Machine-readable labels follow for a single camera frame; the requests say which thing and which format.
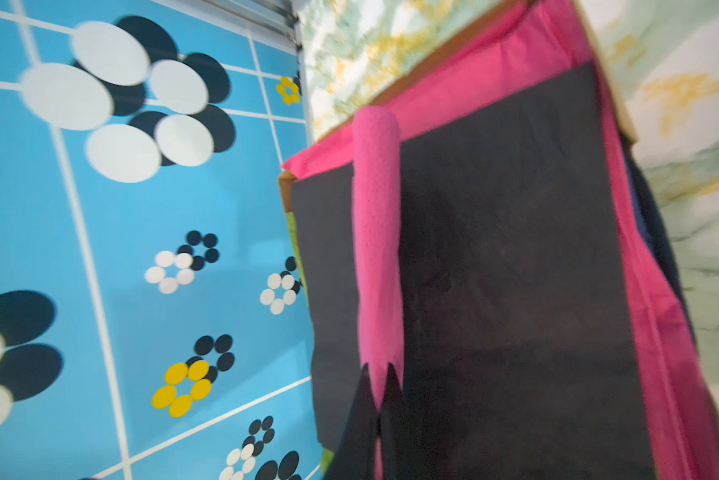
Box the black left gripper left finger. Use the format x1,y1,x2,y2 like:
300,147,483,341
324,364,379,480

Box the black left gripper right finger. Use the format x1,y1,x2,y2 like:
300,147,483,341
379,364,431,480

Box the pink paper napkin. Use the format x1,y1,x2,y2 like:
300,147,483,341
352,107,405,479
281,1,719,479

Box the dark grey paper napkin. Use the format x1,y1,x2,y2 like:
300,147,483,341
288,64,657,479

